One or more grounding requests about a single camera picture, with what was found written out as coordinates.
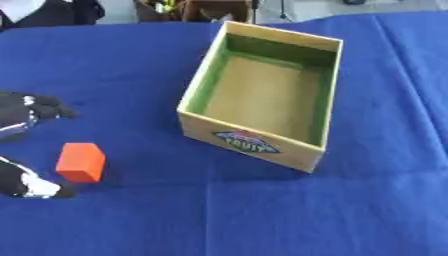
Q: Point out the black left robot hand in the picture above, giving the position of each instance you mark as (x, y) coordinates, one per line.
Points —
(17, 111)

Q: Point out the orange rectangular block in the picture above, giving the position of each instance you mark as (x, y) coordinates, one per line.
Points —
(80, 162)

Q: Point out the person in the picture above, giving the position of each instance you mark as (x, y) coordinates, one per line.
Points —
(49, 11)

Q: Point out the tan cardboard box green inside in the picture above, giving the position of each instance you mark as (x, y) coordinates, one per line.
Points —
(262, 96)

